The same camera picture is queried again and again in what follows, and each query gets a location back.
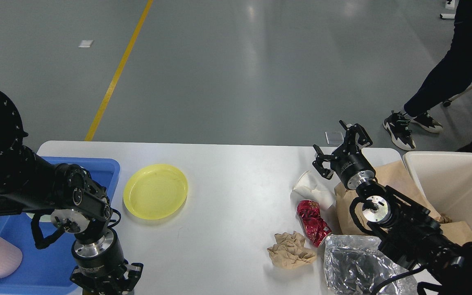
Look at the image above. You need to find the brown paper bag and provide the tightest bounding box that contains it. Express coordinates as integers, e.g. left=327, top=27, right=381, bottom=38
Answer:
left=334, top=160, right=472, bottom=246

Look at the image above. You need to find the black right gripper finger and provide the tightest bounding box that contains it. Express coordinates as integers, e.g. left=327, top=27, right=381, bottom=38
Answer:
left=339, top=120, right=373, bottom=154
left=312, top=145, right=335, bottom=180

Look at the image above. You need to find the pale green plate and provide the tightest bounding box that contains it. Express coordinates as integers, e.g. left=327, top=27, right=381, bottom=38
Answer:
left=25, top=213, right=51, bottom=223

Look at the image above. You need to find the red crumpled foil wrapper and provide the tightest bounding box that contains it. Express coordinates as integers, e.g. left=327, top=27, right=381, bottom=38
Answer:
left=297, top=200, right=332, bottom=247

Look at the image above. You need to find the crushed white paper cup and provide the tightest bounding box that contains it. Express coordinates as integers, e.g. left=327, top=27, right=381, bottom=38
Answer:
left=290, top=170, right=336, bottom=210

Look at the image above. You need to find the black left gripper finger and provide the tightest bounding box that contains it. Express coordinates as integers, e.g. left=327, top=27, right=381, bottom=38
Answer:
left=116, top=263, right=144, bottom=294
left=70, top=277, right=105, bottom=295

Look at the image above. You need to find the silver foil bag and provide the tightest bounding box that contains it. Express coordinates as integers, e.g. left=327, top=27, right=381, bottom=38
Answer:
left=323, top=234, right=407, bottom=295

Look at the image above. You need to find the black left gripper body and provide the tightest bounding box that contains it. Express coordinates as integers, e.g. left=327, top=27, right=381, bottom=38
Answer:
left=71, top=229, right=129, bottom=293

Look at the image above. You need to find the yellow plastic plate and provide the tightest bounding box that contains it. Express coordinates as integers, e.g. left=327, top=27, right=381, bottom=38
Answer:
left=123, top=164, right=188, bottom=220

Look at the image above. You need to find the person in dark trousers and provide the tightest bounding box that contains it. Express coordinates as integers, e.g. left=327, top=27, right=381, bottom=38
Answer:
left=383, top=0, right=472, bottom=151

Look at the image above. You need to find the blue plastic tray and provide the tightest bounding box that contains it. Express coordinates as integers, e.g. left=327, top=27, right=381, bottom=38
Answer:
left=0, top=157, right=120, bottom=295

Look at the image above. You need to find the crumpled brown paper ball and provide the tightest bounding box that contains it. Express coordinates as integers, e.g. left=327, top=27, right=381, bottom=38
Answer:
left=267, top=231, right=317, bottom=270

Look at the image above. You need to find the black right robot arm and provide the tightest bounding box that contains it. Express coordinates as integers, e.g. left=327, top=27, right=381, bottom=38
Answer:
left=312, top=120, right=472, bottom=295

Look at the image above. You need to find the white plastic bin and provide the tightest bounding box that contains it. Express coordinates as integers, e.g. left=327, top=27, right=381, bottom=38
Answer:
left=403, top=152, right=472, bottom=245

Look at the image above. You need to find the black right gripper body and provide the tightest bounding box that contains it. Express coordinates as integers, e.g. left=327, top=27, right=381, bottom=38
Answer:
left=330, top=149, right=375, bottom=190

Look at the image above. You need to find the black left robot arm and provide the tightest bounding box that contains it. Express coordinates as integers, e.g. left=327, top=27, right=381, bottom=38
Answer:
left=0, top=91, right=143, bottom=295

